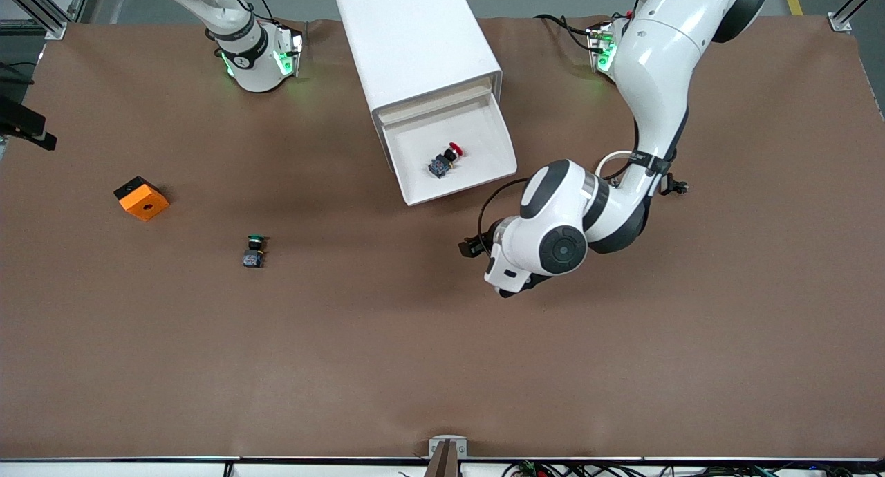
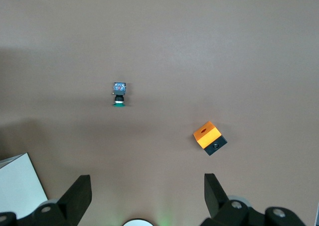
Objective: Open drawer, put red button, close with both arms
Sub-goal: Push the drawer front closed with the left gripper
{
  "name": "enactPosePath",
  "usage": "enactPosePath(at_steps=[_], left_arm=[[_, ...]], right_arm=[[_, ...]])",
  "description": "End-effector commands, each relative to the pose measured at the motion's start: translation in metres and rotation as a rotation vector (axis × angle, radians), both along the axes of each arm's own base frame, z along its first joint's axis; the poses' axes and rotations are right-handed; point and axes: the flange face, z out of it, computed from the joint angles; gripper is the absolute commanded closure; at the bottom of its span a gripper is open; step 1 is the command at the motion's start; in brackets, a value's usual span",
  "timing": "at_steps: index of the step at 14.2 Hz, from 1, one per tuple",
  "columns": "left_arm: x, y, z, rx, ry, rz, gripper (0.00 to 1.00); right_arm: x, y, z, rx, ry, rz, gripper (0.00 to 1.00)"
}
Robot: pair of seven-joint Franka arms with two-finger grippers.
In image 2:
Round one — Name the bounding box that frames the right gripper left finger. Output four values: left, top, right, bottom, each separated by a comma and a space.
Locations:
16, 174, 92, 226

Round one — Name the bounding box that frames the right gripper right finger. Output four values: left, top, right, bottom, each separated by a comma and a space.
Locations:
200, 173, 266, 226

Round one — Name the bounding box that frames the white drawer cabinet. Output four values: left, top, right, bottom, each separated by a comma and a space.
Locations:
0, 152, 48, 220

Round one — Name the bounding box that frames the green push button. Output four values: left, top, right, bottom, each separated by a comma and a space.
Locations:
110, 81, 128, 109

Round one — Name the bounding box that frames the brown table cover sheet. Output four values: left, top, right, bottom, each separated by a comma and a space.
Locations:
0, 0, 319, 226

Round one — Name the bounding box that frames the orange black switch box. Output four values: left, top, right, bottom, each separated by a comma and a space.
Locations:
192, 120, 228, 157

